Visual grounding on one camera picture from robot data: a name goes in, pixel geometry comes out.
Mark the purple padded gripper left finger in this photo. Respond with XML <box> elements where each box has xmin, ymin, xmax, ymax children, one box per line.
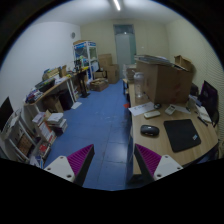
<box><xmin>45</xmin><ymin>144</ymin><xmax>95</xmax><ymax>186</ymax></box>

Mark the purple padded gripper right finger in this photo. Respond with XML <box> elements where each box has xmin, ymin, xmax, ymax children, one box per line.
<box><xmin>134</xmin><ymin>144</ymin><xmax>182</xmax><ymax>184</ymax></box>

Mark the black computer mouse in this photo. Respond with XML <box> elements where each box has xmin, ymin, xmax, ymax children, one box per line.
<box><xmin>140</xmin><ymin>125</ymin><xmax>160</xmax><ymax>136</ymax></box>

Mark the black mouse pad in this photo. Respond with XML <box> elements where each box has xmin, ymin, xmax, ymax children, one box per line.
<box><xmin>164</xmin><ymin>119</ymin><xmax>201</xmax><ymax>153</ymax></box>

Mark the wooden desk right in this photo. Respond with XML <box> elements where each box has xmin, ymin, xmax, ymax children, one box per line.
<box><xmin>125</xmin><ymin>78</ymin><xmax>220</xmax><ymax>183</ymax></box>

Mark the wooden desk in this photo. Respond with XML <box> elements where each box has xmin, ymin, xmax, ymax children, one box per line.
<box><xmin>125</xmin><ymin>78</ymin><xmax>220</xmax><ymax>183</ymax></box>
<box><xmin>24</xmin><ymin>77</ymin><xmax>76</xmax><ymax>114</ymax></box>

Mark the stack of books on floor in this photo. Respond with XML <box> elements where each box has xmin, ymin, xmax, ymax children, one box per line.
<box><xmin>47</xmin><ymin>113</ymin><xmax>68</xmax><ymax>136</ymax></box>

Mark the white remote control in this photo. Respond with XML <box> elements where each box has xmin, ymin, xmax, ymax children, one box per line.
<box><xmin>144</xmin><ymin>111</ymin><xmax>160</xmax><ymax>119</ymax></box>

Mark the white paper sheet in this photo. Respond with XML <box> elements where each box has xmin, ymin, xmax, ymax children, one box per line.
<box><xmin>129</xmin><ymin>102</ymin><xmax>154</xmax><ymax>116</ymax></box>

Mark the white calculator remote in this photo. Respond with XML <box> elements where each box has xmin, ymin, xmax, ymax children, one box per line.
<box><xmin>165</xmin><ymin>105</ymin><xmax>176</xmax><ymax>115</ymax></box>

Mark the white bookshelf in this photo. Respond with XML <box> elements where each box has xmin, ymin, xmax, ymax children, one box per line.
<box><xmin>0</xmin><ymin>110</ymin><xmax>56</xmax><ymax>163</ymax></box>

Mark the wooden desk left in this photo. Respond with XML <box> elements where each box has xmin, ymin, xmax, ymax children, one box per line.
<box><xmin>24</xmin><ymin>77</ymin><xmax>76</xmax><ymax>114</ymax></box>

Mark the large cardboard box on desk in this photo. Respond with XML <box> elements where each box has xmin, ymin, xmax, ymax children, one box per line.
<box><xmin>135</xmin><ymin>55</ymin><xmax>193</xmax><ymax>104</ymax></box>

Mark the open cardboard box on floor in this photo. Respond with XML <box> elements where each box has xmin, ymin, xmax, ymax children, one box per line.
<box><xmin>90</xmin><ymin>80</ymin><xmax>109</xmax><ymax>92</ymax></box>

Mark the black monitor left edge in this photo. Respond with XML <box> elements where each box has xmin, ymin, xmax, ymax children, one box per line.
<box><xmin>0</xmin><ymin>98</ymin><xmax>13</xmax><ymax>131</ymax></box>

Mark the clear plastic water jug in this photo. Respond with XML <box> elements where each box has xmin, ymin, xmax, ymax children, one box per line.
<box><xmin>134</xmin><ymin>72</ymin><xmax>144</xmax><ymax>98</ymax></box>

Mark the black monitor right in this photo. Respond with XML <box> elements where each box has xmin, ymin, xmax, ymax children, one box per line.
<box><xmin>199</xmin><ymin>81</ymin><xmax>219</xmax><ymax>126</ymax></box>

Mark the stacked cardboard boxes back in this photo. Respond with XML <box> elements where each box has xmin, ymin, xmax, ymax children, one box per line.
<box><xmin>98</xmin><ymin>54</ymin><xmax>119</xmax><ymax>84</ymax></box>

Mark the glass door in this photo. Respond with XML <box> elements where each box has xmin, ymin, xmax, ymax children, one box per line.
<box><xmin>114</xmin><ymin>24</ymin><xmax>136</xmax><ymax>78</ymax></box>

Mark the ceiling light tube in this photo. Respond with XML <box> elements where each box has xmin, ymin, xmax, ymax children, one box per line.
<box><xmin>113</xmin><ymin>0</ymin><xmax>121</xmax><ymax>11</ymax></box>

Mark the round wall clock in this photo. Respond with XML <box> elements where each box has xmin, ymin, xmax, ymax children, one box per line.
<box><xmin>70</xmin><ymin>32</ymin><xmax>76</xmax><ymax>39</ymax></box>

